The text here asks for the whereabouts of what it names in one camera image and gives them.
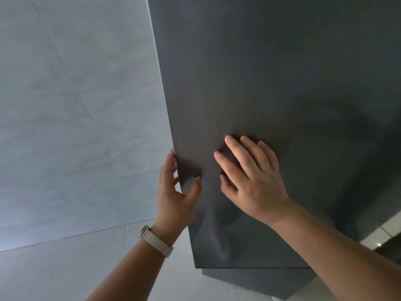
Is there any person's left forearm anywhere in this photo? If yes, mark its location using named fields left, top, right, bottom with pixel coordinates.
left=86, top=226, right=181, bottom=301

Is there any person's left hand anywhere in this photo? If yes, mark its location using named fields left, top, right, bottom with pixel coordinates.
left=150, top=148, right=203, bottom=239

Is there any person's right forearm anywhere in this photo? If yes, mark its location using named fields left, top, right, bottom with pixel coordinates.
left=266, top=200, right=401, bottom=301

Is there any dark grey cabinet door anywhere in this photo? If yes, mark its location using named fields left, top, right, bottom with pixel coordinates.
left=146, top=0, right=401, bottom=269

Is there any person's right hand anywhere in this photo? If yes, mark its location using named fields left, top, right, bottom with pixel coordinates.
left=214, top=135, right=294, bottom=225

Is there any white wrist watch band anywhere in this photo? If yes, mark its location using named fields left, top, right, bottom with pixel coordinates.
left=138, top=225, right=174, bottom=258

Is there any dark grey cabinet body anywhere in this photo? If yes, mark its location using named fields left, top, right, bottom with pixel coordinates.
left=201, top=268, right=317, bottom=300

